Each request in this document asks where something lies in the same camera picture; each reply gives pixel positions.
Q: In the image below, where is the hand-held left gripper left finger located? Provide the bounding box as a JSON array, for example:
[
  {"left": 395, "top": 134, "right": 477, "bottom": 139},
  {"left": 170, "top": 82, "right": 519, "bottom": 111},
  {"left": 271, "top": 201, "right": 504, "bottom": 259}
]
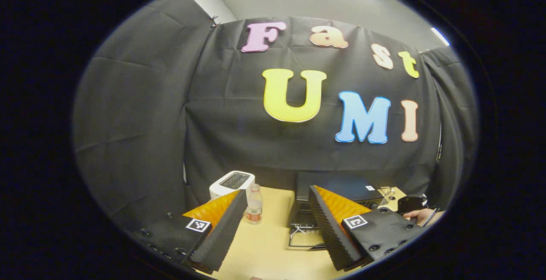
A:
[{"left": 136, "top": 189, "right": 249, "bottom": 274}]

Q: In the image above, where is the clear plastic bottle red cap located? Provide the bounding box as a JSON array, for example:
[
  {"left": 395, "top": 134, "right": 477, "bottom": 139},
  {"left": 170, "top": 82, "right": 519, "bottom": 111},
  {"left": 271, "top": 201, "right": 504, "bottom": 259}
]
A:
[{"left": 246, "top": 184, "right": 264, "bottom": 225}]

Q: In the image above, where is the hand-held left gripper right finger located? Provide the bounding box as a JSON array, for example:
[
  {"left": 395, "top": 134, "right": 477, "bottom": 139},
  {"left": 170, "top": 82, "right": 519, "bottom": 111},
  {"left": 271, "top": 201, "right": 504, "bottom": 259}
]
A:
[{"left": 308, "top": 185, "right": 424, "bottom": 272}]

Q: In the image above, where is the white toaster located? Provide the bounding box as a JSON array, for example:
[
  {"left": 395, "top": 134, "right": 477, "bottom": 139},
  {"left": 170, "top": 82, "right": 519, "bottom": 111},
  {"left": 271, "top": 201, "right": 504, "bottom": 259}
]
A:
[{"left": 209, "top": 170, "right": 256, "bottom": 201}]

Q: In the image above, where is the black electric oven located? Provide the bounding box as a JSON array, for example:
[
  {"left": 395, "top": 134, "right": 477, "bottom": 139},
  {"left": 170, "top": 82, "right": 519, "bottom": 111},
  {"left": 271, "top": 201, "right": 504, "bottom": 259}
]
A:
[{"left": 288, "top": 170, "right": 385, "bottom": 251}]

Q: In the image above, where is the black backdrop cloth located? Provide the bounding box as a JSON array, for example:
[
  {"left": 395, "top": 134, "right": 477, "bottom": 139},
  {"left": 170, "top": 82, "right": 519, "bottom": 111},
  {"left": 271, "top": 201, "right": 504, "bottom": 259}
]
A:
[{"left": 73, "top": 0, "right": 480, "bottom": 229}]

